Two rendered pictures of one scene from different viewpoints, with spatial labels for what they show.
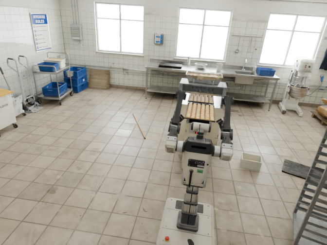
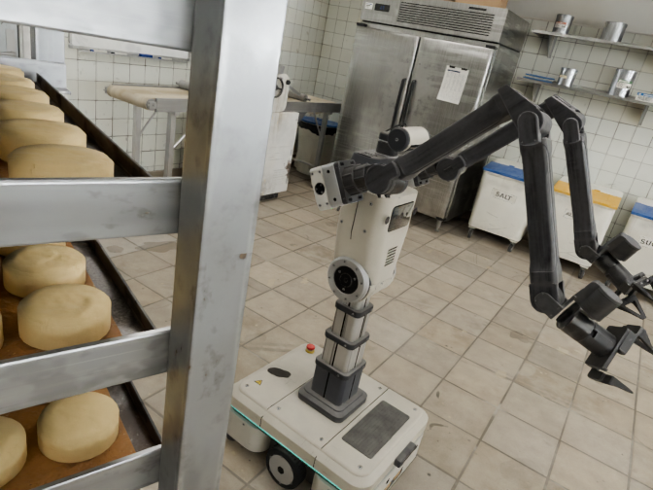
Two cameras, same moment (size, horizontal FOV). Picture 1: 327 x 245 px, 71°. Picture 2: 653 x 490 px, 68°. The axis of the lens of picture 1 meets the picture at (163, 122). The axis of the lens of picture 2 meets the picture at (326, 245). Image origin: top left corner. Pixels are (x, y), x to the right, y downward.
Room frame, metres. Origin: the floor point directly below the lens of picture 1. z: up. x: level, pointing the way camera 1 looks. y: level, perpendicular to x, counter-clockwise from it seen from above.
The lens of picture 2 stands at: (2.17, -1.77, 1.50)
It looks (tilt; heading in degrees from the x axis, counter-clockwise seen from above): 22 degrees down; 114
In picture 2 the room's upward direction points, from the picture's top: 12 degrees clockwise
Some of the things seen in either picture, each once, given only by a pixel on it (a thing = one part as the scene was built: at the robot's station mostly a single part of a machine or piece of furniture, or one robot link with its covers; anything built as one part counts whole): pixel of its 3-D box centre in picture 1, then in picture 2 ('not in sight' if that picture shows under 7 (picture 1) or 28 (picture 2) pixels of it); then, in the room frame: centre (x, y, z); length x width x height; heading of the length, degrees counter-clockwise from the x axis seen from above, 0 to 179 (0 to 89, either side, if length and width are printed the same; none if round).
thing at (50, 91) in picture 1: (55, 89); not in sight; (5.55, 2.77, 0.29); 0.56 x 0.38 x 0.20; 2
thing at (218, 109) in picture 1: (198, 115); not in sight; (4.10, -0.66, 0.42); 1.28 x 0.72 x 0.84; 172
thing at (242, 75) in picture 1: (208, 79); not in sight; (6.22, -1.15, 0.61); 3.40 x 0.70 x 1.22; 84
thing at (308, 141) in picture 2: not in sight; (316, 146); (-0.59, 3.62, 0.33); 0.54 x 0.53 x 0.66; 174
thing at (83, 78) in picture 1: (76, 79); not in sight; (6.49, 2.60, 0.30); 0.60 x 0.40 x 0.20; 174
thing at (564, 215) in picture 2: not in sight; (573, 226); (2.43, 3.23, 0.38); 0.64 x 0.54 x 0.77; 84
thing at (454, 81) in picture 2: not in sight; (452, 85); (1.06, 2.82, 1.39); 0.22 x 0.03 x 0.31; 174
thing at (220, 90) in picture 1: (201, 93); not in sight; (3.63, -0.59, 1.01); 0.72 x 0.33 x 0.34; 82
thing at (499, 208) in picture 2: not in sight; (506, 204); (1.79, 3.30, 0.38); 0.64 x 0.54 x 0.77; 86
